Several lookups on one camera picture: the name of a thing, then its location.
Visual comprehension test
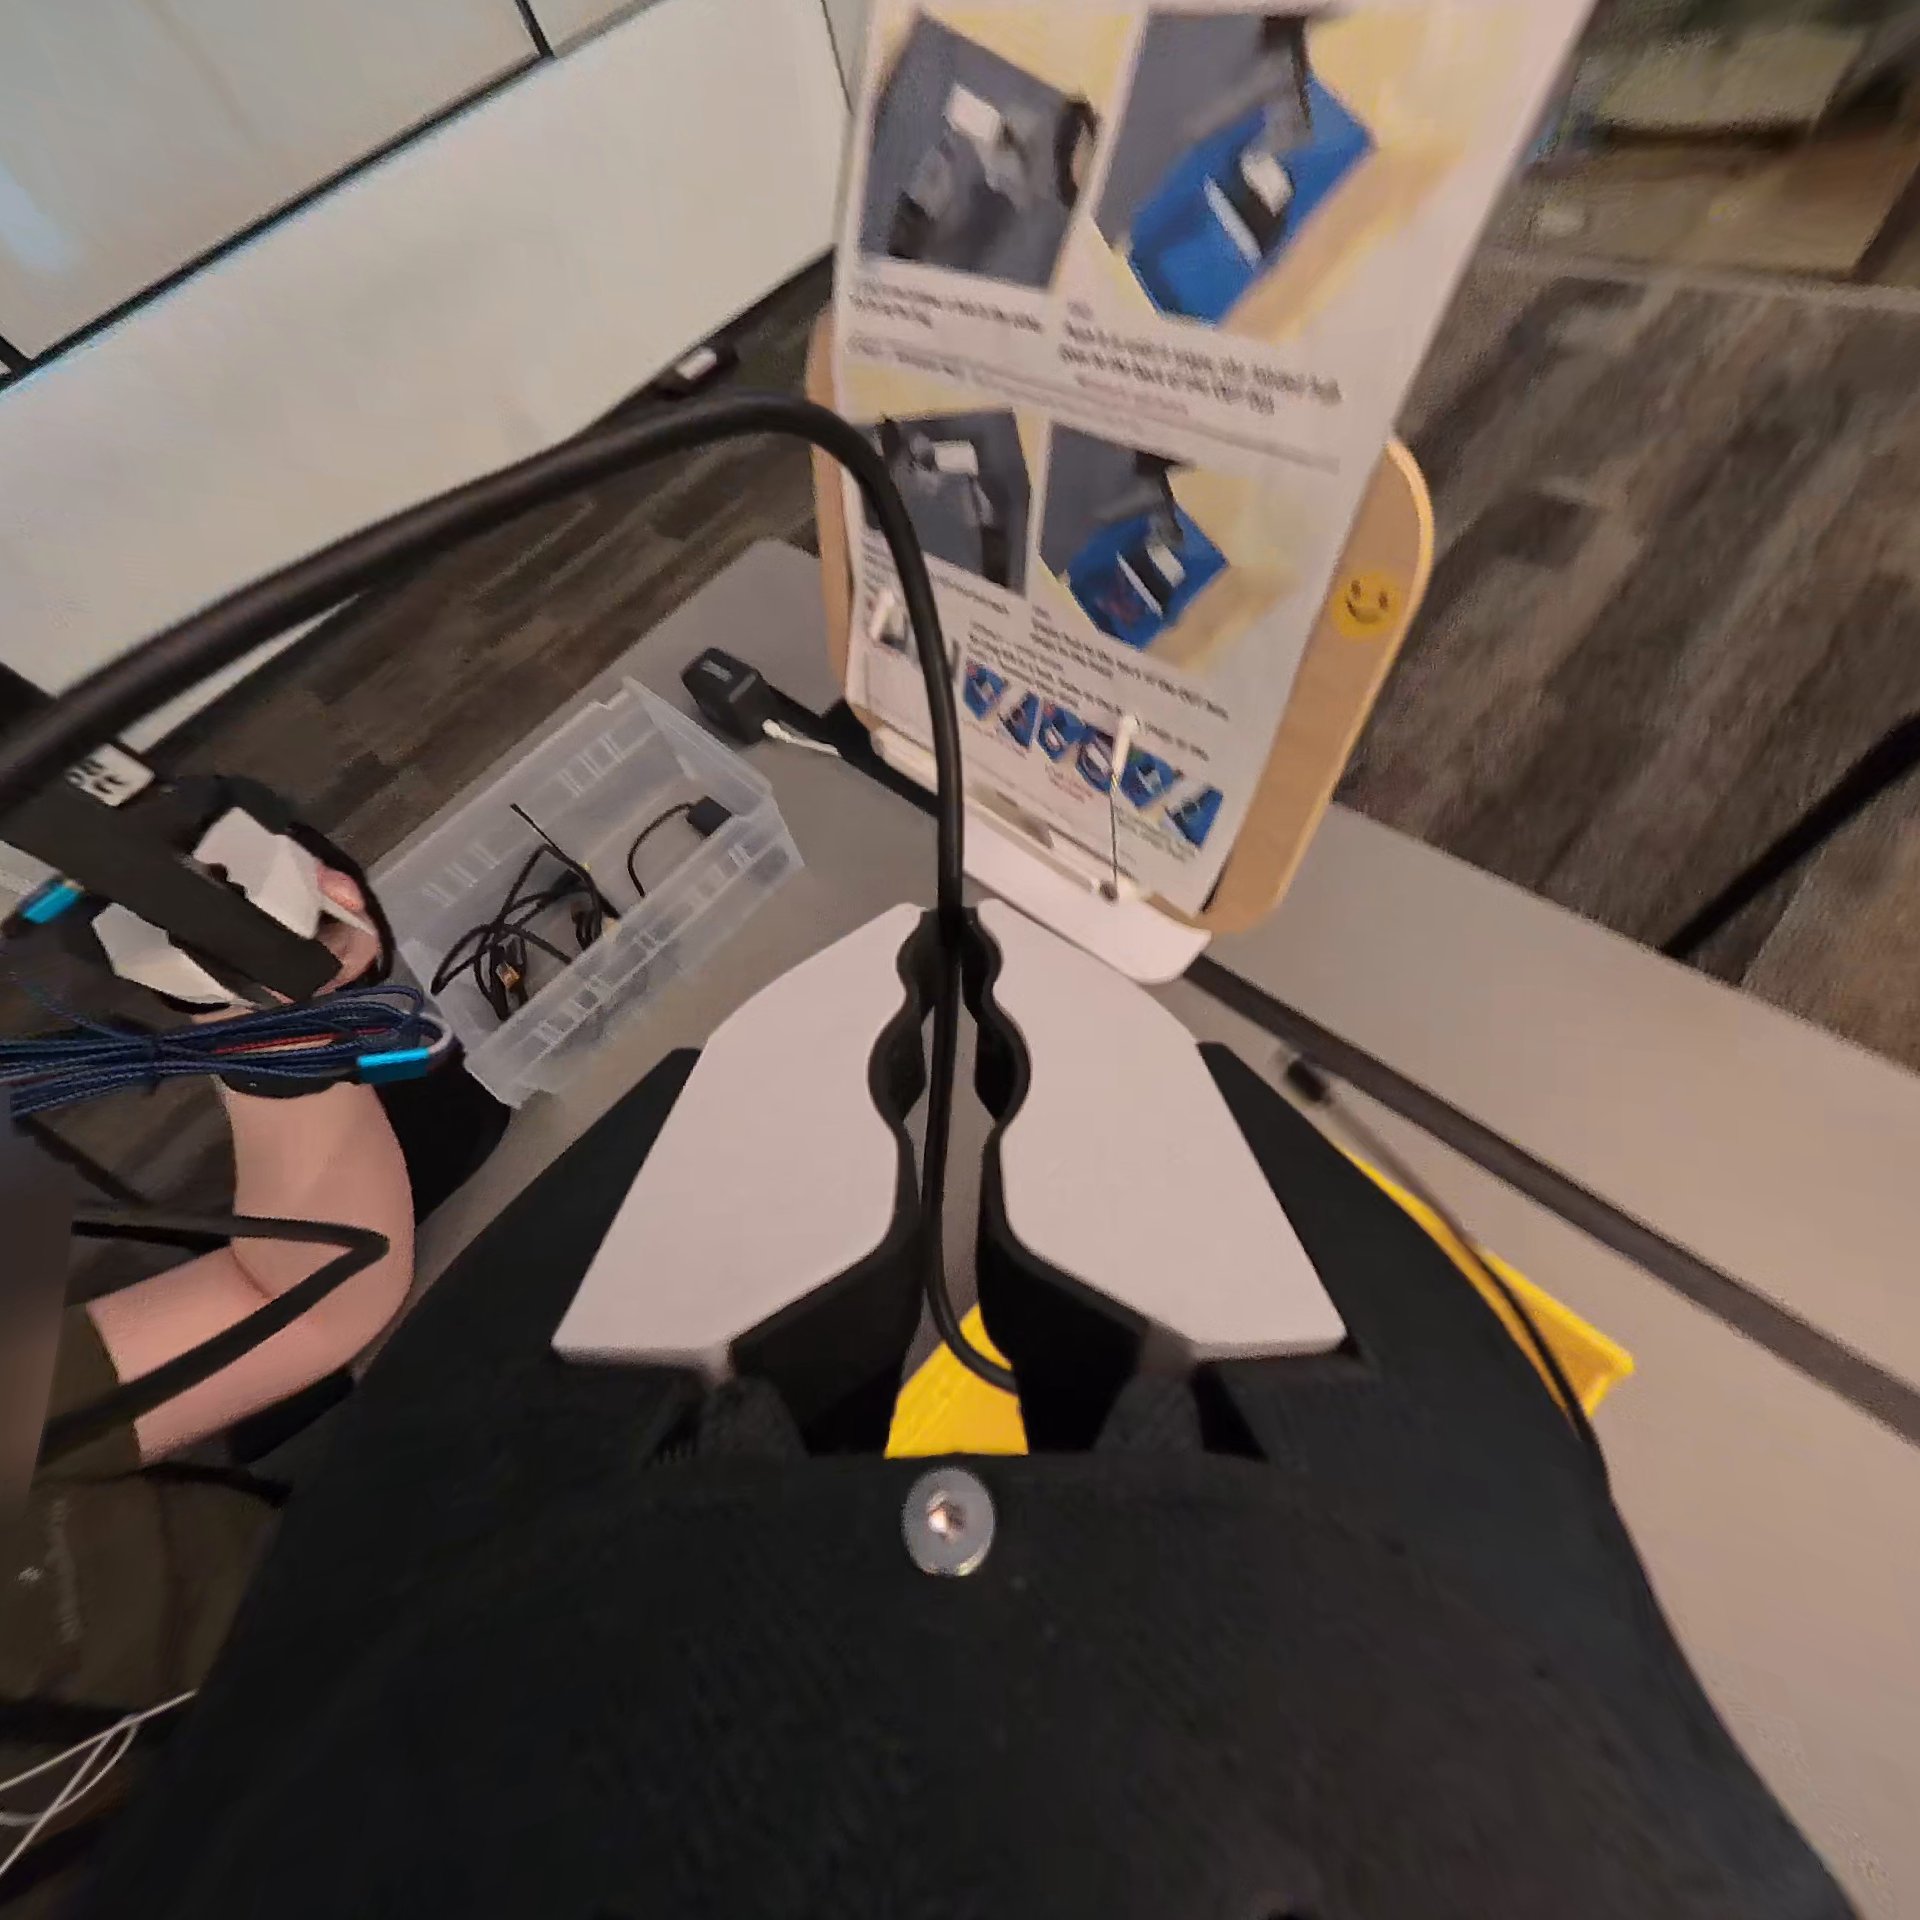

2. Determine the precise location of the black 7-port USB hub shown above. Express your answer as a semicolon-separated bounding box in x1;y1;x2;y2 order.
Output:
0;400;1022;1404

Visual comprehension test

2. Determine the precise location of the person's left hand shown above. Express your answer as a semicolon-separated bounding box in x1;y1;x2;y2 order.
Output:
91;863;422;1396

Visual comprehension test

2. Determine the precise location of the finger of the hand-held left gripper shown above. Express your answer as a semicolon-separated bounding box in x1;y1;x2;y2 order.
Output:
91;811;346;1009

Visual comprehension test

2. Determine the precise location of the yellow plastic bin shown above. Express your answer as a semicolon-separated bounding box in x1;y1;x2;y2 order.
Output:
886;1156;1641;1472

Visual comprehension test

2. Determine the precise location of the white stand base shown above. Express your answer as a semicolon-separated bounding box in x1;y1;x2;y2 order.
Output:
959;855;1215;989

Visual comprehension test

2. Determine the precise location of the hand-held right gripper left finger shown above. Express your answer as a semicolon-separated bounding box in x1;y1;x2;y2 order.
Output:
556;907;938;1383

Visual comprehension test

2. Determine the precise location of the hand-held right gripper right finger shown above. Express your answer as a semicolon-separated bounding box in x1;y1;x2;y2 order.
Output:
975;900;1354;1376

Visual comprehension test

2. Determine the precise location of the blue braided usb cable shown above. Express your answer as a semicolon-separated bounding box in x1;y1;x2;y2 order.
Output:
0;1006;457;1136

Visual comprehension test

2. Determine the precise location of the instruction poster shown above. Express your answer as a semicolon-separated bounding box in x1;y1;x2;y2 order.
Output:
826;0;1597;878

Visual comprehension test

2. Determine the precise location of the bundle of usb cables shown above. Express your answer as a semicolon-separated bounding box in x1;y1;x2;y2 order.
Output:
430;785;742;1013

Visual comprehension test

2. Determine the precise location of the large glass window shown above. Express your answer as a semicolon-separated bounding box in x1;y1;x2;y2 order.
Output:
0;0;847;377

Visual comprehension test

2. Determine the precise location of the clear plastic bin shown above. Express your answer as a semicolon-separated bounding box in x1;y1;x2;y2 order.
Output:
369;678;807;1108

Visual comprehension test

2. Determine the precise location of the black power station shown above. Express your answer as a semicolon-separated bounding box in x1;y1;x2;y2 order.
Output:
681;646;837;759

